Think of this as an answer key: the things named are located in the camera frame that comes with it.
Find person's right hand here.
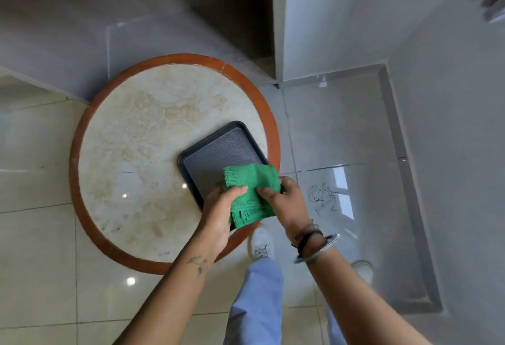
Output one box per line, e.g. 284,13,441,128
256,176,319,244

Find person's left hand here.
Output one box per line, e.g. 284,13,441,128
187,185,249,258

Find green microfibre cloth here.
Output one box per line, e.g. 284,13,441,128
223,163,281,230

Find person's right forearm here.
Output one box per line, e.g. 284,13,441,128
303,244,432,345

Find person's left forearm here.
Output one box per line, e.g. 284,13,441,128
114,253,220,345

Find black plastic tray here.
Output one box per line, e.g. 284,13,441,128
177,121,273,232

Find person's left white shoe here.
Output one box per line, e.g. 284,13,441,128
248,224,275,261

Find person's white shoe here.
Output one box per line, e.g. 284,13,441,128
248,224,275,261
350,260,374,285

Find silver metal bangle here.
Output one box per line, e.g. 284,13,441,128
294,233,340,265

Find person's left leg blue trousers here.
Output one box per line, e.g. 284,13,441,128
223,258,285,345

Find person's leg blue trousers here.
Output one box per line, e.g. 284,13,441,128
223,258,285,345
325,304,348,345

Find round marble table wooden rim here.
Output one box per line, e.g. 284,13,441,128
69,53,281,276

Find person's right white shoe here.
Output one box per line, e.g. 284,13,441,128
350,260,374,285

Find person's right leg blue trousers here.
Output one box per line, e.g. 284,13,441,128
325,304,348,345

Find black thread bracelet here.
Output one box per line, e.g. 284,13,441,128
293,229,323,258

